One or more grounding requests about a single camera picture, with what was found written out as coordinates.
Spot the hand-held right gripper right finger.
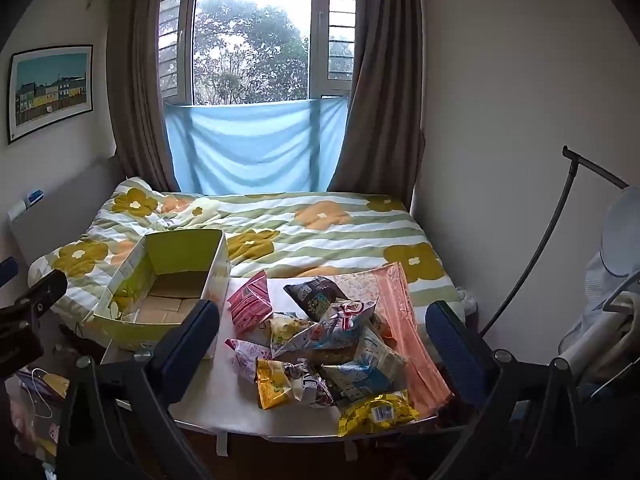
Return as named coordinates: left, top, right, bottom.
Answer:
left=425, top=301, right=583, bottom=480

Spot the white red snack packet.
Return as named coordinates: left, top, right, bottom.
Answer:
left=312, top=297, right=378, bottom=351

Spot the purple white snack packet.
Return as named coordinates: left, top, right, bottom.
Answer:
left=225, top=338, right=273, bottom=381

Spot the pink snack packet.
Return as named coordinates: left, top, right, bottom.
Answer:
left=226, top=270, right=273, bottom=333

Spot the black lamp pole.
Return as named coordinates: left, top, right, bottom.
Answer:
left=480, top=146, right=630, bottom=333

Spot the white framed window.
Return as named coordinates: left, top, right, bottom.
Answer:
left=159, top=0, right=358, bottom=107

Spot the blue white snack packet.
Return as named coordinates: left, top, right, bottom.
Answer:
left=320, top=360, right=396, bottom=401

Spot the pale green snack packet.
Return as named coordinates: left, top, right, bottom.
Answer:
left=355, top=327, right=408, bottom=376

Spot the yellow bag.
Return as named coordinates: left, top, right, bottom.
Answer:
left=30, top=372, right=71, bottom=401

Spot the yellow-green cardboard box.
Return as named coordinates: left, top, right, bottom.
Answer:
left=81, top=229, right=232, bottom=353

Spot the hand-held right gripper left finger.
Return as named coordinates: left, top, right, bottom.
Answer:
left=57, top=299, right=221, bottom=480

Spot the framed wall poster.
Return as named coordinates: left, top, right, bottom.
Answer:
left=7, top=45, right=95, bottom=145

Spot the light blue cloth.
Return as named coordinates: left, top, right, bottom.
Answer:
left=165, top=97, right=351, bottom=196

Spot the brown curtain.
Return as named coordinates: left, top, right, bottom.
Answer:
left=106, top=0, right=181, bottom=193
left=327, top=0, right=426, bottom=211

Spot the grey headboard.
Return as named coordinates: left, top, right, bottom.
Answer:
left=7, top=157, right=126, bottom=271

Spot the dark blue snack packet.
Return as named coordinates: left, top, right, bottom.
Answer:
left=283, top=276, right=348, bottom=321

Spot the bright yellow snack packet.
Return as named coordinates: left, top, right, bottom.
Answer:
left=337, top=391, right=421, bottom=437

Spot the yellow black snack packet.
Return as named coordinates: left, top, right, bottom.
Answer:
left=256, top=358, right=335, bottom=410

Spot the pink striped plastic bag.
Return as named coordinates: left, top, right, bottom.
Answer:
left=372, top=261, right=456, bottom=413

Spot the white crumpled cloth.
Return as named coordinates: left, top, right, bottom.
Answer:
left=457, top=287, right=479, bottom=316

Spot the floral striped blanket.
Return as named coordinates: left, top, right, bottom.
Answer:
left=27, top=176, right=468, bottom=341

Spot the white cable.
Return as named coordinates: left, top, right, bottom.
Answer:
left=29, top=367, right=54, bottom=418

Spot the white round panel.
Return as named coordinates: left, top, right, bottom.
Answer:
left=600, top=187, right=640, bottom=278

